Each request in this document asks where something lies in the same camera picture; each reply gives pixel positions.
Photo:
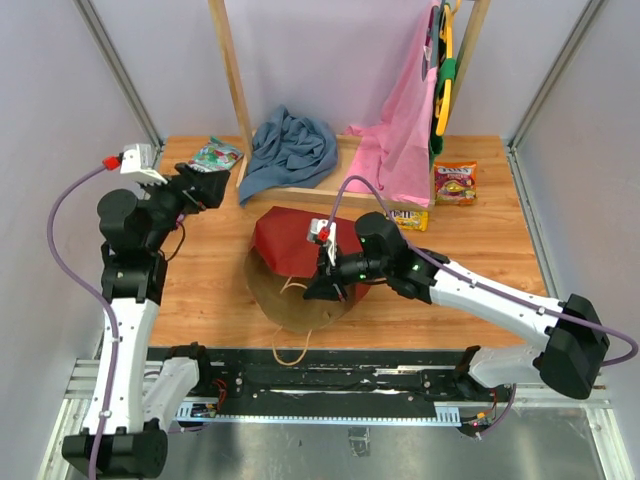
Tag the brown red paper bag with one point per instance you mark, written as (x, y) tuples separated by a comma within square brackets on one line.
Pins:
[(279, 267)]

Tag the orange Fox's fruits bag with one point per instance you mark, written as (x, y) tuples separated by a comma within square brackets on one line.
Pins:
[(455, 183)]

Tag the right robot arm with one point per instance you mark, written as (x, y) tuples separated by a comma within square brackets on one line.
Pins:
[(564, 343)]

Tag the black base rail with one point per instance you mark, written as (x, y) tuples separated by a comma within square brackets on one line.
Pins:
[(378, 387)]

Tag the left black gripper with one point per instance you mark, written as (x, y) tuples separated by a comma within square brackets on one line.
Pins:
[(198, 190)]

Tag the grey hanger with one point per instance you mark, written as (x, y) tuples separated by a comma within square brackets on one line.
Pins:
[(431, 35)]

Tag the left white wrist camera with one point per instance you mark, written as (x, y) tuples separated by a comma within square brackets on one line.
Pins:
[(137, 165)]

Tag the blue crumpled cloth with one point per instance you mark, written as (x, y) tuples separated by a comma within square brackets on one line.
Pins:
[(289, 151)]

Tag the yellow hanger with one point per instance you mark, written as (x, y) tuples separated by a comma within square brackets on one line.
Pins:
[(445, 51)]

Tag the yellow M&M's packet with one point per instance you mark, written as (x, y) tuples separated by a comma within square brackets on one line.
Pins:
[(410, 220)]

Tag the green hanger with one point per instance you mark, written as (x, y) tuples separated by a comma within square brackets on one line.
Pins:
[(446, 72)]

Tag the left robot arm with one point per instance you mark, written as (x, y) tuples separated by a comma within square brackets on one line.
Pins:
[(124, 435)]

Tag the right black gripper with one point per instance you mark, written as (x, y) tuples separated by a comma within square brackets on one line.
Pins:
[(323, 287)]

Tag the pink shirt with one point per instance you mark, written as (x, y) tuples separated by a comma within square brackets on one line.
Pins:
[(394, 156)]

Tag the green Fox's candy bag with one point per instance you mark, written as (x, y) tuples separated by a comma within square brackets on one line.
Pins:
[(215, 156)]

